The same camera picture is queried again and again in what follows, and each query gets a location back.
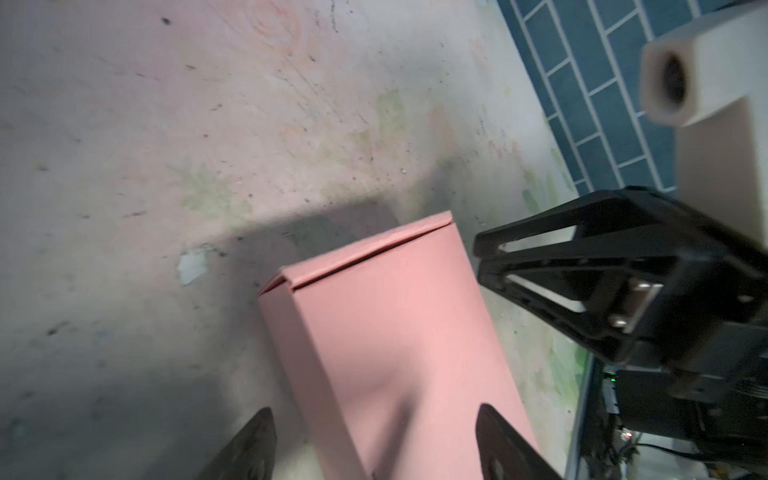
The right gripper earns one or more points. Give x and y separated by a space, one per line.
653 283

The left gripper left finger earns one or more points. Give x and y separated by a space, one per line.
249 455

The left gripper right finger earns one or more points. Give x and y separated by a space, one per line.
504 453

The pink paper box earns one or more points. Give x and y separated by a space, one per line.
390 352

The aluminium rail frame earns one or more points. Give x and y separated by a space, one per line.
630 427

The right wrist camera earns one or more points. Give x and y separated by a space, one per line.
708 81

